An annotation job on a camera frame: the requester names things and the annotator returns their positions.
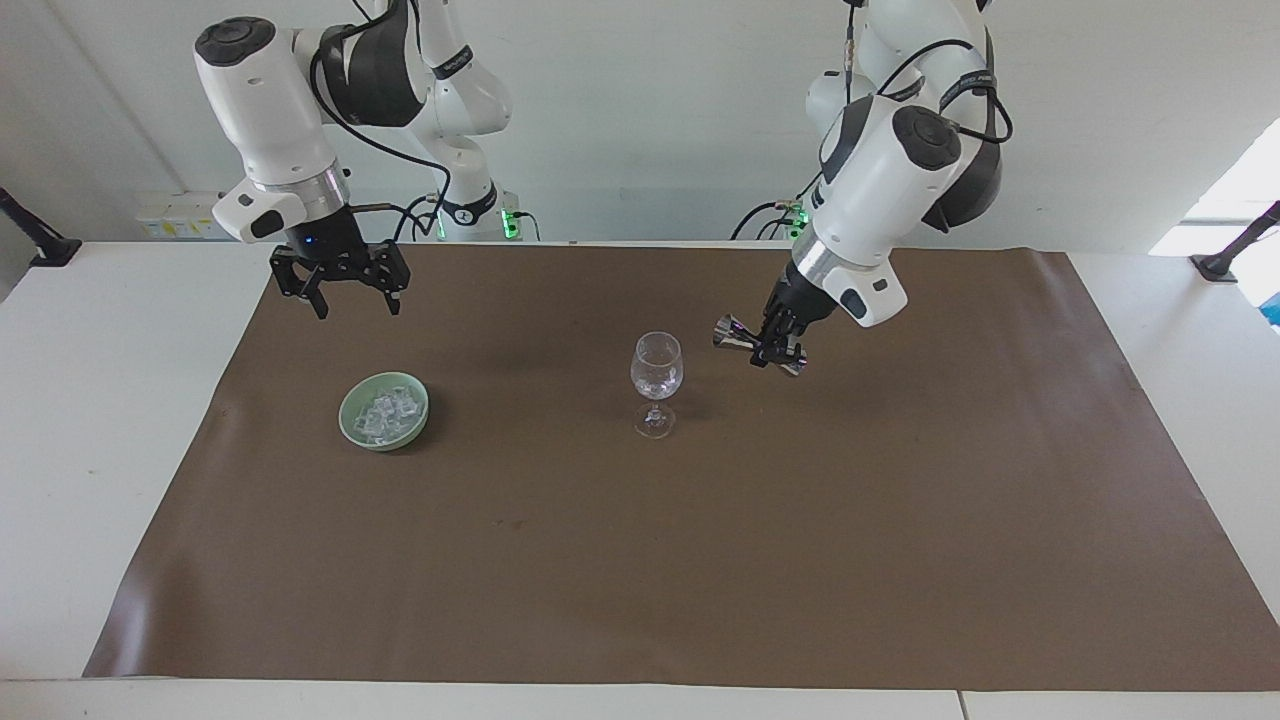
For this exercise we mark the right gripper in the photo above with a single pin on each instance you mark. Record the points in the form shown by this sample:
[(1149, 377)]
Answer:
[(328, 240)]

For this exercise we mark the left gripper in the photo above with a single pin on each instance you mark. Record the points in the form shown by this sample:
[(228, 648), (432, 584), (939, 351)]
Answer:
[(803, 300)]

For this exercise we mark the silver metal jigger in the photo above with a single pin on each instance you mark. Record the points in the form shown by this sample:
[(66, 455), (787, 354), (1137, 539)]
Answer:
[(731, 333)]

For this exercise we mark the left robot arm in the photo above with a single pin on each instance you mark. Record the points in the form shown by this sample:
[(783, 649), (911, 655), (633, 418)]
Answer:
[(880, 180)]

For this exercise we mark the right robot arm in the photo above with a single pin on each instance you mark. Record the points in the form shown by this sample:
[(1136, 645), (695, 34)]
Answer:
[(262, 100)]

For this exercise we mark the clear ice cube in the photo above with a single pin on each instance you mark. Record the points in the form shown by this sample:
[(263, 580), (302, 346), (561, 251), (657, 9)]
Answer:
[(406, 419), (384, 428), (398, 400), (376, 408)]

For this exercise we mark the clear wine glass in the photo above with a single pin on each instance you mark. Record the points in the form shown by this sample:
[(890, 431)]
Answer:
[(657, 372)]

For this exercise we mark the green ceramic bowl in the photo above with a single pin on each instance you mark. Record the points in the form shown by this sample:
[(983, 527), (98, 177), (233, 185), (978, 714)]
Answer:
[(352, 422)]

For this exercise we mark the black stand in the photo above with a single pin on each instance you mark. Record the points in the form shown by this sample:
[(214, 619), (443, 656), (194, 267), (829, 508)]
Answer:
[(40, 243), (1225, 262)]

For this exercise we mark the white wall socket strip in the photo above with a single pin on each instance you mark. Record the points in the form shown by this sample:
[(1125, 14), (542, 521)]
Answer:
[(180, 217)]

